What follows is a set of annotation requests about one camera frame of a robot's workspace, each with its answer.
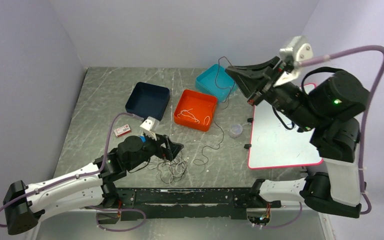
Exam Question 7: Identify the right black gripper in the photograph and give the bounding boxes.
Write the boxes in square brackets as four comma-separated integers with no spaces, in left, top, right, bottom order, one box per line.
[224,56,323,131]

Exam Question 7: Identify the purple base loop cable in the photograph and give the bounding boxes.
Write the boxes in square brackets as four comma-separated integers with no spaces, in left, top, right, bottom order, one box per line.
[85,205,147,232]

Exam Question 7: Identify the small blue object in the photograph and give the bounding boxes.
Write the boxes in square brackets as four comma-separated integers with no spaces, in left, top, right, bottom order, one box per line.
[140,135,146,143]

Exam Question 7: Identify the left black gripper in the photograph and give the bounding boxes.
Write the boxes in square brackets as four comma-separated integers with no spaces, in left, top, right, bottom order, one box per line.
[127,129,184,170]

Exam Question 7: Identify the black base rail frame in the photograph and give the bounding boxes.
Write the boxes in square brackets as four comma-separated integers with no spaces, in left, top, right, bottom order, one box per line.
[96,187,282,224]

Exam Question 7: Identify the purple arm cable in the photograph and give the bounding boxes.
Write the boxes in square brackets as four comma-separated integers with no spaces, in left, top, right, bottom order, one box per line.
[297,45,384,216]
[0,112,145,229]

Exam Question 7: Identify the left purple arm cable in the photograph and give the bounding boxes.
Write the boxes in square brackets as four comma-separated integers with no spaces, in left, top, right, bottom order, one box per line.
[0,112,145,229]

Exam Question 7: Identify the pink framed whiteboard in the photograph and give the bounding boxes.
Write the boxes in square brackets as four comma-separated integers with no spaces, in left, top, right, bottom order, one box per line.
[248,101,323,170]

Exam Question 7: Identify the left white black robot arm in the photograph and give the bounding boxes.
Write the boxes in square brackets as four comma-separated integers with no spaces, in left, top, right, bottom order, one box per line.
[2,134,184,235]

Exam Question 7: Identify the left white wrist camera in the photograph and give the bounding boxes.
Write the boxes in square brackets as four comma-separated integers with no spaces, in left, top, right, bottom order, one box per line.
[139,116,160,141]

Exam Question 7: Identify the red white small box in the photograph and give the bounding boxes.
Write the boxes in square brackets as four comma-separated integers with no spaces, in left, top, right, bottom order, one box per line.
[113,124,132,138]

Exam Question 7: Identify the dark navy square bin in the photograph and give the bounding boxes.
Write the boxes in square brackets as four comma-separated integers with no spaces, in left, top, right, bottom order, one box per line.
[125,82,171,121]

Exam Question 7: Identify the white thin cable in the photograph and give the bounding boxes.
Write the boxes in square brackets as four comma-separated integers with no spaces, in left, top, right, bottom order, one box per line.
[176,107,213,127]

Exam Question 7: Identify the teal square bin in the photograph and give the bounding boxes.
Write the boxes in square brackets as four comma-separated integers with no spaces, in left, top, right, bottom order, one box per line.
[195,64,238,103]

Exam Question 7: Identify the orange square bin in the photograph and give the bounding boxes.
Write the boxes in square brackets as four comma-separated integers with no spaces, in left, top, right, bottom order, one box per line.
[173,89,218,132]

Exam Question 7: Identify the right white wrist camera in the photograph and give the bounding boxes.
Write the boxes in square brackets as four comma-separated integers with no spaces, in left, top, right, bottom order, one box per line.
[273,35,314,87]

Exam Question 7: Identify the clear small round container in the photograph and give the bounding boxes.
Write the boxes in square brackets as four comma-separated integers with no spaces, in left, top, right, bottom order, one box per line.
[229,123,243,139]

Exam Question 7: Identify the thin cable pile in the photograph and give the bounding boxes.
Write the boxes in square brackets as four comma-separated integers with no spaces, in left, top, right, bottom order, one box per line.
[145,155,190,186]

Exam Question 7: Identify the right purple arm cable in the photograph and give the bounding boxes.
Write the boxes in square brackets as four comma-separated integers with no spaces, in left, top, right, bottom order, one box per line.
[297,45,384,216]

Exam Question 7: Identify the black thin cable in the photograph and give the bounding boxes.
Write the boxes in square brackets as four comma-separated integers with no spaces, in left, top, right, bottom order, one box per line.
[191,55,238,167]

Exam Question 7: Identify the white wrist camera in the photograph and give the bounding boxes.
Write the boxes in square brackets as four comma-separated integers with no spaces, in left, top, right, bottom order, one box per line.
[139,116,160,141]
[273,35,314,87]

